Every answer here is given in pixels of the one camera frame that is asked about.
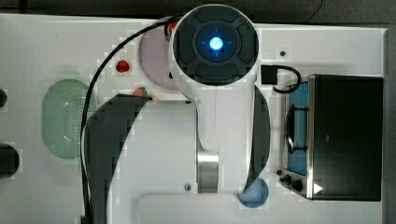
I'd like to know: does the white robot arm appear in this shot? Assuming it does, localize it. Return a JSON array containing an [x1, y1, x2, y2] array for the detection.
[[83, 5, 269, 224]]

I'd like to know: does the black toaster oven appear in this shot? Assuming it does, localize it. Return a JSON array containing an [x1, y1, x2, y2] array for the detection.
[[280, 75, 383, 202]]

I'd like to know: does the pink strawberry toy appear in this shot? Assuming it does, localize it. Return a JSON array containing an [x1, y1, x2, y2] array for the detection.
[[133, 87, 149, 97]]

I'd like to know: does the grey round plate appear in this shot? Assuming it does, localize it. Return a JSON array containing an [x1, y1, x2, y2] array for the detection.
[[138, 29, 177, 91]]

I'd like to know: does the dark red strawberry toy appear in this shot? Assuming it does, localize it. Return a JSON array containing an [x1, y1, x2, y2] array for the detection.
[[116, 60, 130, 73]]

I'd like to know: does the red ketchup bottle toy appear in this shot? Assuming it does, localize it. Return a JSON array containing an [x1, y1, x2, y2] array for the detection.
[[167, 21, 177, 36]]

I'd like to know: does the blue bowl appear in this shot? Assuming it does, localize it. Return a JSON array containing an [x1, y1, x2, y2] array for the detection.
[[237, 177, 269, 208]]

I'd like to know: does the green perforated colander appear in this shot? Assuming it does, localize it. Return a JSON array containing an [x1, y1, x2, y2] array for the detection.
[[42, 79, 89, 160]]

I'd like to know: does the black cylinder at table edge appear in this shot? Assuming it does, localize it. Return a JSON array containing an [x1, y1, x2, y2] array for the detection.
[[0, 144, 20, 179]]

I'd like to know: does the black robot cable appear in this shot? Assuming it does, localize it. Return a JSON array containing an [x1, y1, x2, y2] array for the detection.
[[79, 14, 185, 224]]

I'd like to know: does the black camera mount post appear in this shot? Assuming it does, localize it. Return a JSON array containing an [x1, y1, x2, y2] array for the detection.
[[0, 89, 7, 107]]

